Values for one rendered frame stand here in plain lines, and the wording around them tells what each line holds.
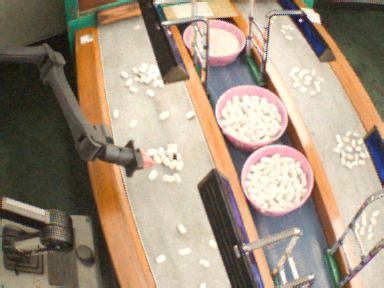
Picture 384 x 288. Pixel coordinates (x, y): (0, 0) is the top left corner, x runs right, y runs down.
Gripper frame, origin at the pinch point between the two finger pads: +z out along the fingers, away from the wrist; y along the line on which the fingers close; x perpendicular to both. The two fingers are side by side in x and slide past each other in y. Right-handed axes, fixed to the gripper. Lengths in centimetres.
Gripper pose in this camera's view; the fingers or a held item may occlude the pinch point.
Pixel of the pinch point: (152, 164)
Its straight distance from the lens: 157.6
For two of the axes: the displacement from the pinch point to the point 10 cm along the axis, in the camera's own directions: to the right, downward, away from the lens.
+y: -2.7, -7.8, 5.7
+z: 7.4, 2.1, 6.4
